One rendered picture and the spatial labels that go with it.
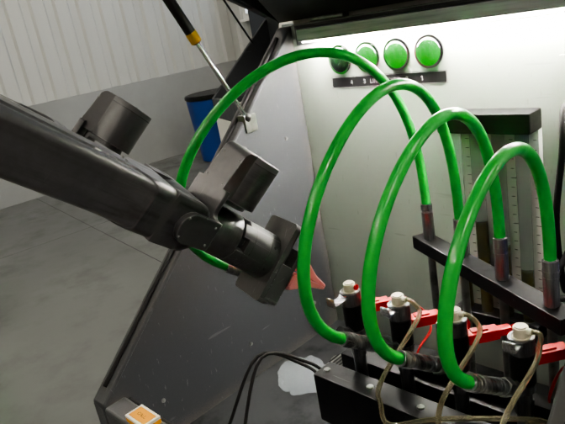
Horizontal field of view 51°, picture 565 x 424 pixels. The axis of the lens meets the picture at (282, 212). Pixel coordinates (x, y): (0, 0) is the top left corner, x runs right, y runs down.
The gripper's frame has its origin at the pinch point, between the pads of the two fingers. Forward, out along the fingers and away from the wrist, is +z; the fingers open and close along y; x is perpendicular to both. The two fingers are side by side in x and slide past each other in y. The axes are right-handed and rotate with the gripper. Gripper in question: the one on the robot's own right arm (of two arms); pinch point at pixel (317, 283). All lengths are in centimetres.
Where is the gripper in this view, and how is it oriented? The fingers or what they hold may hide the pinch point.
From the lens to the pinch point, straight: 78.3
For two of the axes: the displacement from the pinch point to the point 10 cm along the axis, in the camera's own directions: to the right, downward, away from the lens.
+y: 4.7, -8.8, 0.7
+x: -4.9, -2.0, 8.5
